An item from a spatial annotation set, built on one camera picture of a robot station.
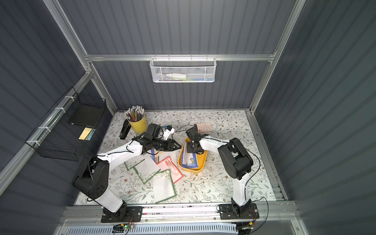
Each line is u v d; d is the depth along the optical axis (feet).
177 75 2.87
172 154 3.09
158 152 2.55
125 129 3.47
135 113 3.22
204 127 3.56
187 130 2.63
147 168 2.92
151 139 2.32
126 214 2.33
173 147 2.67
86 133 2.47
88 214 2.47
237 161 1.69
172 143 2.58
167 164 2.99
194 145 2.37
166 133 2.63
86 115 2.70
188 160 2.99
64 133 2.35
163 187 2.70
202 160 3.05
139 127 3.31
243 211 2.09
